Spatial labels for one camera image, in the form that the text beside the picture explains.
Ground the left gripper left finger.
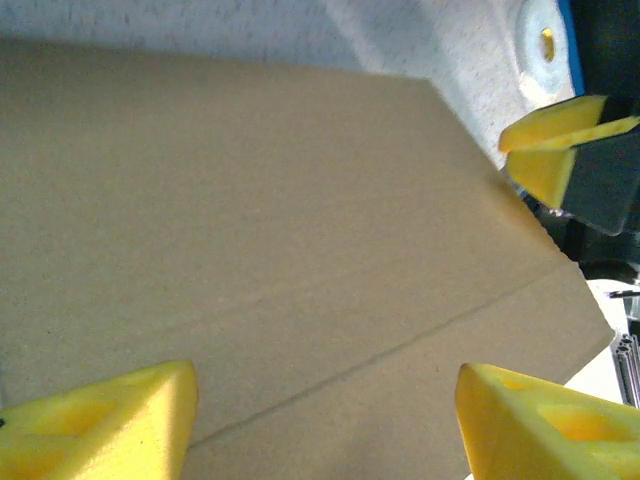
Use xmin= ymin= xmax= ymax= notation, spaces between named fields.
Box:
xmin=0 ymin=358 xmax=201 ymax=480

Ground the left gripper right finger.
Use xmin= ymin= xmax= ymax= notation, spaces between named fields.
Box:
xmin=453 ymin=362 xmax=640 ymax=480

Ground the brown cardboard box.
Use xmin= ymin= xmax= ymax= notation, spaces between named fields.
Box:
xmin=0 ymin=37 xmax=614 ymax=480

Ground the blue table edge strip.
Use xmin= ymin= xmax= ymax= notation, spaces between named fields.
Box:
xmin=557 ymin=0 xmax=586 ymax=97

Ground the white tape roll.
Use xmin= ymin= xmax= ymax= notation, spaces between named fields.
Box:
xmin=514 ymin=0 xmax=576 ymax=96

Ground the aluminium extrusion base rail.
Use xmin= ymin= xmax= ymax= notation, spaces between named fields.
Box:
xmin=612 ymin=332 xmax=640 ymax=409

